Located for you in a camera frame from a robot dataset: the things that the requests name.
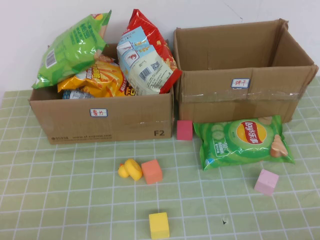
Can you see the light green chips bag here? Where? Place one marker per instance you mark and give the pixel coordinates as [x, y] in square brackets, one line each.
[72, 50]

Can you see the taped empty cardboard box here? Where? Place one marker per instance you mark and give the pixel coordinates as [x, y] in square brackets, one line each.
[212, 105]

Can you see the red foam cube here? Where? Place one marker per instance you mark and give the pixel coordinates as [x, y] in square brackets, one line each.
[184, 130]

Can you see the red shrimp snack bag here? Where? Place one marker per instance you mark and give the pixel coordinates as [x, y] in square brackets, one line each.
[152, 77]

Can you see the green checkered tablecloth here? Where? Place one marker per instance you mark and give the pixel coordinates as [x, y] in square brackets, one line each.
[75, 200]

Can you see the pink foam cube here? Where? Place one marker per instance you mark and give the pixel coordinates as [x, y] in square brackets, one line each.
[266, 182]

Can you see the white label on taped box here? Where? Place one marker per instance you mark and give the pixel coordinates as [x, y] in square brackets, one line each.
[240, 83]

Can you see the dark green Lay's chips bag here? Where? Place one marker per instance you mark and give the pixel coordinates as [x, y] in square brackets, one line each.
[225, 150]

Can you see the yellow rubber duck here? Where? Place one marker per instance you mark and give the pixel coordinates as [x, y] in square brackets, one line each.
[132, 170]

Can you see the yellow foam cube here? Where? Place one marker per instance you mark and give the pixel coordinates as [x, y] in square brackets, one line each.
[159, 225]

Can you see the white label on F2 box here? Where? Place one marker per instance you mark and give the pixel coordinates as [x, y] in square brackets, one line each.
[98, 112]

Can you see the orange foam cube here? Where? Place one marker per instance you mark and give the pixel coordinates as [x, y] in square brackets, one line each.
[151, 172]

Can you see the small blue white snack bag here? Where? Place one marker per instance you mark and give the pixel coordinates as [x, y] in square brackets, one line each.
[75, 95]

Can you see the orange fries snack bag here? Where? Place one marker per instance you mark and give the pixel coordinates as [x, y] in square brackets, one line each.
[105, 80]

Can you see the cardboard box with F2 print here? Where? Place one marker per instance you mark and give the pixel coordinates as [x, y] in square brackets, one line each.
[75, 127]

